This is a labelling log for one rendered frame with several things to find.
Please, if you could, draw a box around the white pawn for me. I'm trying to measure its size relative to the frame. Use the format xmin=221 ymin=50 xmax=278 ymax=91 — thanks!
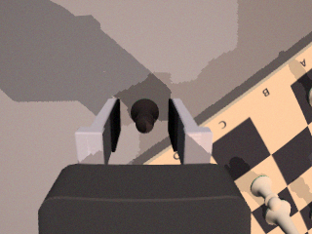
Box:
xmin=251 ymin=175 xmax=282 ymax=211
xmin=307 ymin=88 xmax=312 ymax=107

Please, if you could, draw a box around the black pawn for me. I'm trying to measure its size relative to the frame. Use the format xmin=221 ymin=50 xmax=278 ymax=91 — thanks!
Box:
xmin=131 ymin=98 xmax=159 ymax=134

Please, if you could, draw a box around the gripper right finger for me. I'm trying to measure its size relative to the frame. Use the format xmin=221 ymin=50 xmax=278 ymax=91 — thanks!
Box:
xmin=168 ymin=98 xmax=214 ymax=164

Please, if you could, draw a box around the chessboard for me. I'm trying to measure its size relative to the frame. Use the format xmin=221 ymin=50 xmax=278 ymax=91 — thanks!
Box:
xmin=198 ymin=42 xmax=312 ymax=234

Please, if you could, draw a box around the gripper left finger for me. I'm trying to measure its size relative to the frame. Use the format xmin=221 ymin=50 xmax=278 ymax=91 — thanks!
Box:
xmin=75 ymin=98 xmax=121 ymax=164

